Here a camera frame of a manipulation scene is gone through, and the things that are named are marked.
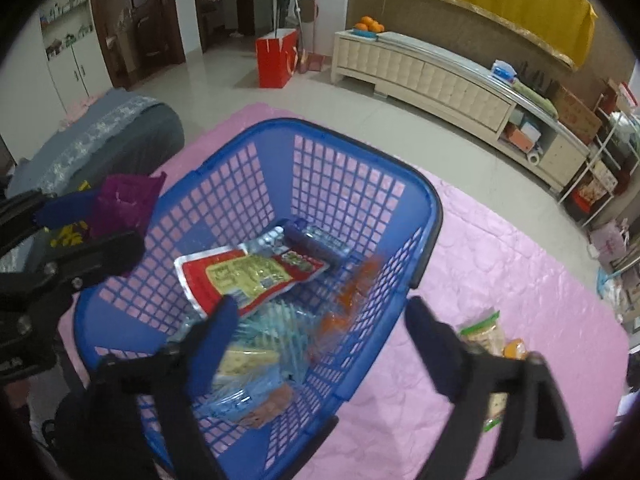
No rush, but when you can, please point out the brown snack packet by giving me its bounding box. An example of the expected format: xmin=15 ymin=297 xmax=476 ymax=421
xmin=235 ymin=385 xmax=293 ymax=430

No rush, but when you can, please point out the cream low cabinet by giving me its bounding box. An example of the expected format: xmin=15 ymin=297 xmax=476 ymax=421
xmin=331 ymin=30 xmax=592 ymax=193

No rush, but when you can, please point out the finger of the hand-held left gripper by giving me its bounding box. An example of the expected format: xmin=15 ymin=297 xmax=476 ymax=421
xmin=0 ymin=191 xmax=103 ymax=261
xmin=0 ymin=230 xmax=147 ymax=346

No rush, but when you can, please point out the orange box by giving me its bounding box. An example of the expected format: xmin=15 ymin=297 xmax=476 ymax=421
xmin=507 ymin=127 xmax=541 ymax=151

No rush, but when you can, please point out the light blue striped snack packet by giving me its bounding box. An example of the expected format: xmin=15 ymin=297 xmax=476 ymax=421
xmin=165 ymin=300 xmax=321 ymax=421

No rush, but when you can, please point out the blue plastic basket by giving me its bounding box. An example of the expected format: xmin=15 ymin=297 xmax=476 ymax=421
xmin=74 ymin=117 xmax=444 ymax=480

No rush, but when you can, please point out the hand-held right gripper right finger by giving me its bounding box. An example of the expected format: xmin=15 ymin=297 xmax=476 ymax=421
xmin=404 ymin=296 xmax=583 ymax=480

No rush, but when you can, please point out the white metal rack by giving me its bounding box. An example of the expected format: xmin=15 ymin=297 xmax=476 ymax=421
xmin=557 ymin=110 xmax=640 ymax=216

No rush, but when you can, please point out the purple snack packet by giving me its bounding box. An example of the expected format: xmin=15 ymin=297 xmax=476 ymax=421
xmin=90 ymin=172 xmax=168 ymax=241

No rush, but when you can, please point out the dark blue roll snack packet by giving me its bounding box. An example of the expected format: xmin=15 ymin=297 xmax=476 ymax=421
xmin=282 ymin=220 xmax=353 ymax=267

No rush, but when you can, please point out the pink gift bag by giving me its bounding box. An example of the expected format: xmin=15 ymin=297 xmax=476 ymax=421
xmin=590 ymin=220 xmax=631 ymax=271

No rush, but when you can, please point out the green edged cracker packet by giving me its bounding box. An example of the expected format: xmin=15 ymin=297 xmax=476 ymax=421
xmin=457 ymin=310 xmax=507 ymax=433

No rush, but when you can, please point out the brown cardboard box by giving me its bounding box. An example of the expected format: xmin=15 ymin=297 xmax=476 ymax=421
xmin=547 ymin=84 xmax=603 ymax=143

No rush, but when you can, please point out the red shopping bag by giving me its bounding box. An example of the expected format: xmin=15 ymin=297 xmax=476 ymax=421
xmin=256 ymin=29 xmax=300 ymax=88

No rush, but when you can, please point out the blue tissue box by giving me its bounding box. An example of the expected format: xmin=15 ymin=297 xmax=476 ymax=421
xmin=491 ymin=60 xmax=518 ymax=83

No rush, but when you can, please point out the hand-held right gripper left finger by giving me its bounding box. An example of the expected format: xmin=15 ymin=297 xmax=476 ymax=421
xmin=92 ymin=295 xmax=241 ymax=480

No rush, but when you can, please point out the pink tablecloth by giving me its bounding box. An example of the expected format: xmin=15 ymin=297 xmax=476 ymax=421
xmin=57 ymin=102 xmax=631 ymax=480

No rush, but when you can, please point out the pile of oranges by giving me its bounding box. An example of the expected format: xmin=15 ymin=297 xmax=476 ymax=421
xmin=354 ymin=16 xmax=385 ymax=36

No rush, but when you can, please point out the white cupboard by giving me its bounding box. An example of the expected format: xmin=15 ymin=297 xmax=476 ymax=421
xmin=39 ymin=0 xmax=113 ymax=111

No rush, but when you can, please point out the red and yellow snack packet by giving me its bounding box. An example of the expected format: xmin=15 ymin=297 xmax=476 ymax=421
xmin=174 ymin=225 xmax=331 ymax=320

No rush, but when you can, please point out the broom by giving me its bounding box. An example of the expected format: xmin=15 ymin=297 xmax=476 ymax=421
xmin=291 ymin=0 xmax=305 ymax=73

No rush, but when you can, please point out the dark wooden door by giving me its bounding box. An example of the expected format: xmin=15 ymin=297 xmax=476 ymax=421
xmin=87 ymin=0 xmax=186 ymax=91

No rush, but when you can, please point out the green folded cloth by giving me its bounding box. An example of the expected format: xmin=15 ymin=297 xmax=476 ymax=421
xmin=515 ymin=80 xmax=558 ymax=118

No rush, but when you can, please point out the red dustpan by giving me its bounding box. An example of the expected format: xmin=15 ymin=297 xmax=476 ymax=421
xmin=300 ymin=49 xmax=327 ymax=73

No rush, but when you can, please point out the grey sofa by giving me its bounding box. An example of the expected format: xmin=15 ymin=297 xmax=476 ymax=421
xmin=7 ymin=87 xmax=186 ymax=196

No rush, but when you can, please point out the orange tube snack packet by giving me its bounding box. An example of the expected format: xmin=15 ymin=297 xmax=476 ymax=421
xmin=307 ymin=252 xmax=386 ymax=361

